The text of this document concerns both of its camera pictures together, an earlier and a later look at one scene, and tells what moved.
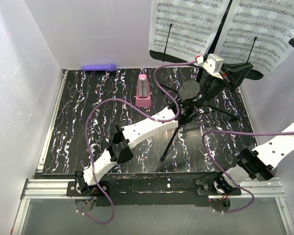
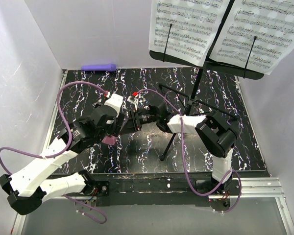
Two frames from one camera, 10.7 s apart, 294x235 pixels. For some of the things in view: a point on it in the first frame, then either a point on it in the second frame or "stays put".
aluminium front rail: x=260 y=188 stays put
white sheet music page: x=257 y=32 stays put
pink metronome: x=143 y=97 to x=110 y=140
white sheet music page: x=185 y=29 stays put
